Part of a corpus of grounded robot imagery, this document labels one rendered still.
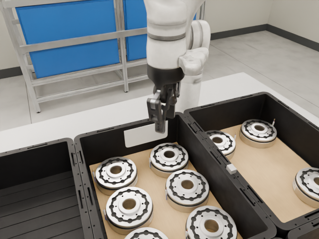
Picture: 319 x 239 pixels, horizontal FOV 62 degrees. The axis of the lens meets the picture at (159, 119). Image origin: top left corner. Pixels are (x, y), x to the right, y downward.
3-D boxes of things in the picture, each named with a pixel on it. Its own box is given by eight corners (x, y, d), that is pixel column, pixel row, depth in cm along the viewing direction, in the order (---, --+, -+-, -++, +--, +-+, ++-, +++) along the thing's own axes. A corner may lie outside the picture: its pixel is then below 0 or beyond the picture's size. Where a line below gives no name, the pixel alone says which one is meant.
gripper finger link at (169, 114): (174, 105, 60) (173, 119, 62) (175, 104, 60) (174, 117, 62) (165, 103, 60) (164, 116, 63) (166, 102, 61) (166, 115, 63)
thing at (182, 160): (145, 149, 73) (145, 148, 72) (178, 140, 76) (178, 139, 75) (158, 175, 65) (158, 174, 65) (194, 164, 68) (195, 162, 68)
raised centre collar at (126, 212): (115, 200, 59) (115, 198, 58) (136, 193, 60) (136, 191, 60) (121, 218, 55) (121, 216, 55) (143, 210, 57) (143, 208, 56)
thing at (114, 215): (101, 196, 60) (101, 194, 60) (143, 183, 63) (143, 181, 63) (112, 234, 53) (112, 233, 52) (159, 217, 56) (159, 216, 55)
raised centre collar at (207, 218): (195, 220, 55) (195, 218, 54) (216, 213, 56) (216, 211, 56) (205, 242, 51) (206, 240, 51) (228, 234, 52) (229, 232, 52)
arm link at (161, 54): (196, 78, 45) (200, 42, 42) (138, 67, 49) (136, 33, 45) (210, 58, 52) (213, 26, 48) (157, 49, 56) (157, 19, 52)
